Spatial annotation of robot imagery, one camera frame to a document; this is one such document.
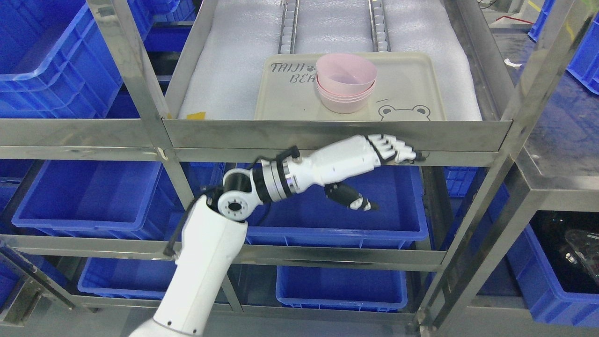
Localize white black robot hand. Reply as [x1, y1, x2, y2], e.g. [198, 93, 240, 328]
[286, 134, 419, 212]

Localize pink bowl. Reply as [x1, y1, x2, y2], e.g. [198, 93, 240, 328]
[316, 53, 377, 96]

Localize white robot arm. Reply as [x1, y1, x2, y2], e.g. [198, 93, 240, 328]
[131, 196, 248, 337]

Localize steel shelf rack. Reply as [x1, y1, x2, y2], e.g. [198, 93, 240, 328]
[1, 0, 598, 337]

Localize blue bin under hand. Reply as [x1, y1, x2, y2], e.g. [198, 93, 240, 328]
[245, 166, 428, 249]

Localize stacked pink bowls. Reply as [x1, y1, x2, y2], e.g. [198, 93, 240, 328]
[316, 77, 377, 114]

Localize beige bear tray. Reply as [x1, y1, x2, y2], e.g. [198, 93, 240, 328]
[255, 52, 446, 121]

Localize white foam sheet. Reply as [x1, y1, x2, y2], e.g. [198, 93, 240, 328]
[178, 0, 482, 121]

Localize blue bin bottom center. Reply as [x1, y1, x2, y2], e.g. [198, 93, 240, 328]
[275, 266, 408, 312]

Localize blue bin middle left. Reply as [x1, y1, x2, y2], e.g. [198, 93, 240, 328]
[12, 160, 182, 240]

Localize blue bin upper left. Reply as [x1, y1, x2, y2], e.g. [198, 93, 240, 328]
[0, 0, 155, 119]

